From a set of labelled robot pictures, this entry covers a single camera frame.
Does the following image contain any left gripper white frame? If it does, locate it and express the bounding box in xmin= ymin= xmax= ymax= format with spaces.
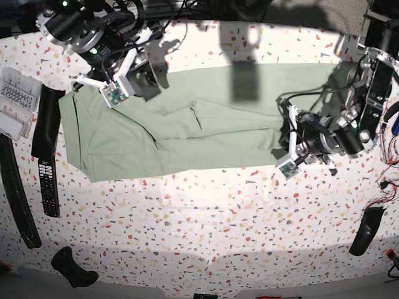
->
xmin=276 ymin=103 xmax=339 ymax=179

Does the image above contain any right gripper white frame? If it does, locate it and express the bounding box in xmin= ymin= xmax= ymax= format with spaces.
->
xmin=73 ymin=27 xmax=162 ymax=108

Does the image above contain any light green T-shirt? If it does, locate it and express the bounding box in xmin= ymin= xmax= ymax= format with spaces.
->
xmin=59 ymin=62 xmax=355 ymax=183

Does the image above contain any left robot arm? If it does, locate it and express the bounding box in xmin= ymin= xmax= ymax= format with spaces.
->
xmin=276 ymin=1 xmax=398 ymax=179

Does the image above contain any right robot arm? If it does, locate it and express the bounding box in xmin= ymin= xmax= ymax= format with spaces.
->
xmin=36 ymin=1 xmax=163 ymax=108

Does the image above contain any black curved shell right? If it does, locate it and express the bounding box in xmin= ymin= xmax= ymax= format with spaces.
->
xmin=349 ymin=206 xmax=385 ymax=257

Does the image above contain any clear plastic screw box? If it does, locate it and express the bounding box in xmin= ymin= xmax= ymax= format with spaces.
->
xmin=1 ymin=67 xmax=42 ymax=141

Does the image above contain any black TV remote control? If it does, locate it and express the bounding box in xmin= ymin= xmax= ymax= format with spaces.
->
xmin=38 ymin=159 xmax=60 ymax=218

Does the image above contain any blue tool right edge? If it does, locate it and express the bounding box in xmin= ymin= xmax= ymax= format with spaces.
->
xmin=391 ymin=116 xmax=399 ymax=136

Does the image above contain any long black curved strip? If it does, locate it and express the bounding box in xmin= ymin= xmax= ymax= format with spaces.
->
xmin=1 ymin=135 xmax=42 ymax=249

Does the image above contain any red clamp tool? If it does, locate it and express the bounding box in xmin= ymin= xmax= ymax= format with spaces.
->
xmin=386 ymin=249 xmax=399 ymax=268

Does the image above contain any red and black wire bundle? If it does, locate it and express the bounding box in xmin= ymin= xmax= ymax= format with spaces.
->
xmin=363 ymin=123 xmax=399 ymax=216

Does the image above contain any black curved handle piece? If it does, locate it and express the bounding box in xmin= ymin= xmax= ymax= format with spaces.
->
xmin=51 ymin=246 xmax=99 ymax=288

